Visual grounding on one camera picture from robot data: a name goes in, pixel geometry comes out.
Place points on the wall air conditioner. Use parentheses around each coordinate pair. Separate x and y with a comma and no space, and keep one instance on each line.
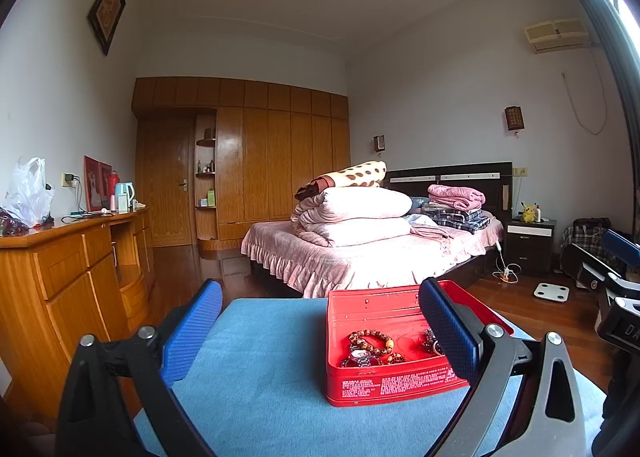
(557,36)

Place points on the plaid bag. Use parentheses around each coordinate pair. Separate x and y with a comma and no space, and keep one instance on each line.
(590,232)

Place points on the metal wristwatch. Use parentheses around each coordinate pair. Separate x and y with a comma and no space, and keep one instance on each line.
(357,358)

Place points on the blue tablecloth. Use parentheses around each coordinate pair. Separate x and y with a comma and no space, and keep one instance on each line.
(270,362)

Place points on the wooden door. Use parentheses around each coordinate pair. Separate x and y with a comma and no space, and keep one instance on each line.
(167,187)

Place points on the pink bedspread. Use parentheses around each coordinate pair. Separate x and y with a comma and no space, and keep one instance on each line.
(350,262)

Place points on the dark patterned cloth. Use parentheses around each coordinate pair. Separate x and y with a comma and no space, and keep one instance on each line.
(12,224)

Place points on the wall socket with charger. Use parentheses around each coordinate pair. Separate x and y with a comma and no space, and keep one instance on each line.
(69,180)

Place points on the folded plaid clothes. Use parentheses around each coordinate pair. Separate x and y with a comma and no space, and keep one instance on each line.
(460,222)

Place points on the spotted cream blanket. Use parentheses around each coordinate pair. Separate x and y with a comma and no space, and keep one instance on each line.
(355,174)

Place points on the light blue kettle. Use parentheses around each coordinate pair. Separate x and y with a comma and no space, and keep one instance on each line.
(126,194)

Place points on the dark window frame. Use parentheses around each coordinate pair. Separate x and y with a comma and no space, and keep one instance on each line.
(612,37)

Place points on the red thermos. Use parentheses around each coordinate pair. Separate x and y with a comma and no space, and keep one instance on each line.
(114,184)

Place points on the red picture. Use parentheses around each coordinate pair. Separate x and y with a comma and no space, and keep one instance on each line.
(95,182)

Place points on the dark nightstand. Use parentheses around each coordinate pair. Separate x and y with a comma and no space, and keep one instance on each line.
(530,247)

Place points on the white plastic bag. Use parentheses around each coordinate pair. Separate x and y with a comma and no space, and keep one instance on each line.
(27,192)

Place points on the wooden dresser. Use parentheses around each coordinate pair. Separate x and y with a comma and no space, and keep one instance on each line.
(65,277)

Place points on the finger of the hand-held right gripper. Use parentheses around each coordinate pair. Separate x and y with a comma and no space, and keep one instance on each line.
(590,264)
(622,241)

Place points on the wooden wardrobe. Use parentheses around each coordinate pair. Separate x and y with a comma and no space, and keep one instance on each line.
(280,157)

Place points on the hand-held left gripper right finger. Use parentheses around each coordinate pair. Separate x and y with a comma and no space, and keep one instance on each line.
(448,332)

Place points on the dark wooden bed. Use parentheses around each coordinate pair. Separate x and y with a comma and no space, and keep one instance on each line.
(450,172)

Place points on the yellow plush toy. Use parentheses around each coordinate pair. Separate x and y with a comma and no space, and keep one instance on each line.
(528,213)

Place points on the brown wall ornament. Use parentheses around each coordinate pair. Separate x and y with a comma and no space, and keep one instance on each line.
(514,118)

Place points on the red tin box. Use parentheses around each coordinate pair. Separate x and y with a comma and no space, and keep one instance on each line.
(380,387)

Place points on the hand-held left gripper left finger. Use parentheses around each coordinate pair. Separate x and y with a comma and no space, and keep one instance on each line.
(195,332)

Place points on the dark framed wall picture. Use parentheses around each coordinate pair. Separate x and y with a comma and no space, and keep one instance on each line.
(106,12)

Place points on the light blue cloth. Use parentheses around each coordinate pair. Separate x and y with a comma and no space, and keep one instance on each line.
(419,220)

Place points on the pink folded quilt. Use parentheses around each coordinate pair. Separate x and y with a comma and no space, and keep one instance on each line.
(360,204)
(360,233)

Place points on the white bathroom scale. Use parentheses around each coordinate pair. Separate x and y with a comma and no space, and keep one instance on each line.
(551,292)

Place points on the folded pink blanket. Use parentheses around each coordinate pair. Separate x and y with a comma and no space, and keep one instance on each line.
(457,197)

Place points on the green box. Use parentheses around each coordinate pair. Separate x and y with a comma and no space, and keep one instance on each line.
(211,198)

